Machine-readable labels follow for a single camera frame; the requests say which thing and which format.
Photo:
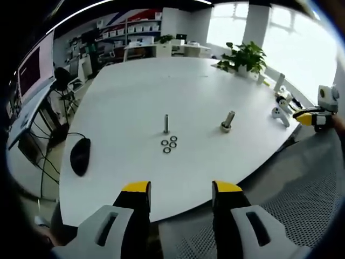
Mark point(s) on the small metal washer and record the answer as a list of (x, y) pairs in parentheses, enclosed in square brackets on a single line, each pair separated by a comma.
[(170, 145), (171, 138), (163, 151)]

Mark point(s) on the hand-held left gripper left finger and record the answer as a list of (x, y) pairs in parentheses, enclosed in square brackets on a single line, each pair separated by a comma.
[(134, 207)]

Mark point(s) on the large computer monitor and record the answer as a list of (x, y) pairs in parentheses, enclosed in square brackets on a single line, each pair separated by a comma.
[(36, 70)]

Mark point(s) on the black computer mouse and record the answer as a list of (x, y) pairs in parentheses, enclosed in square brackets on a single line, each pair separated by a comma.
[(80, 157)]

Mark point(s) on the small background plant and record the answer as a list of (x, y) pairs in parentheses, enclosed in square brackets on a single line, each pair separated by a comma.
[(165, 38)]

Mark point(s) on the black office chair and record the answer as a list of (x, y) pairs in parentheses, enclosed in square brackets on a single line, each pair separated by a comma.
[(63, 78)]

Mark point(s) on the green potted plant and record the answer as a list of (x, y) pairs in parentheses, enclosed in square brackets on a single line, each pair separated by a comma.
[(246, 58)]

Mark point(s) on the grey mesh office chair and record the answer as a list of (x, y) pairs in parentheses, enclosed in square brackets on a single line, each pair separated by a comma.
[(283, 183)]

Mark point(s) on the shelf with white bins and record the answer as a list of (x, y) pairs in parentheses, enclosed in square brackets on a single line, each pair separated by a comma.
[(132, 28)]

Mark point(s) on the thin threaded stud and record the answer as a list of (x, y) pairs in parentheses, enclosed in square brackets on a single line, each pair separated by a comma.
[(166, 122)]

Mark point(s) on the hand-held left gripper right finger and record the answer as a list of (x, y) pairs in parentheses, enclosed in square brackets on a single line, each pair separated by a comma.
[(226, 207)]

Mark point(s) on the white background desks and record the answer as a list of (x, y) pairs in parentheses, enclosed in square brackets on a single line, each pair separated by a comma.
[(167, 48)]

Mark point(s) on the small black monitor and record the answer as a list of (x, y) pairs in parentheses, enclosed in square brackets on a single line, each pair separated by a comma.
[(182, 36)]

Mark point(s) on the white cabinet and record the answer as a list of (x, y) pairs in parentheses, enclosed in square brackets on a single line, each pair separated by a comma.
[(86, 64)]

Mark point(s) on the white standing desk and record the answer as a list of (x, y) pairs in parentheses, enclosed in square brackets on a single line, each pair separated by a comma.
[(29, 116)]

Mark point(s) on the white handheld controller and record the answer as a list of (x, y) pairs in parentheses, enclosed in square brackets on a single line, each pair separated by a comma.
[(277, 113)]

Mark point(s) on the thick threaded stud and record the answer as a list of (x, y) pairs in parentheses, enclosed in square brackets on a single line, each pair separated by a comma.
[(229, 117)]

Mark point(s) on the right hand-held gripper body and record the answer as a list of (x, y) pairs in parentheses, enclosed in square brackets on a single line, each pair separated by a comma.
[(328, 98)]

